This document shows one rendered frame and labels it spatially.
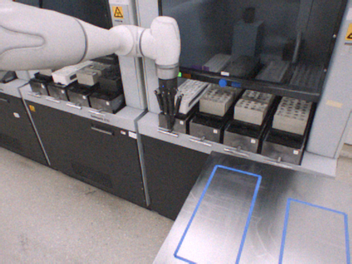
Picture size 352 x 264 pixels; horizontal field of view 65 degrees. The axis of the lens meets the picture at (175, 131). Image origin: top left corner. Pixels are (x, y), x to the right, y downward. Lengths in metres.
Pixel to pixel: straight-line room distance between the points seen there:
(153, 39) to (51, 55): 0.51
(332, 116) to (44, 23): 0.91
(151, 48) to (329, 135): 0.70
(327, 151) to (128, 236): 1.17
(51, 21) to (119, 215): 1.48
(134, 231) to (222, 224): 1.08
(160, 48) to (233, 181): 0.51
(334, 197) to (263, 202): 0.20
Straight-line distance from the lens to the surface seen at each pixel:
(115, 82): 1.40
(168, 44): 1.00
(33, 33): 0.54
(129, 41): 1.03
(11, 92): 2.02
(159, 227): 1.78
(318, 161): 1.16
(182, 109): 1.19
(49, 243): 1.90
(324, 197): 0.91
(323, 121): 1.10
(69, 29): 0.59
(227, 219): 0.78
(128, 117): 1.36
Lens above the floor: 1.44
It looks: 35 degrees down
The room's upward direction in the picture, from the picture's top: 3 degrees counter-clockwise
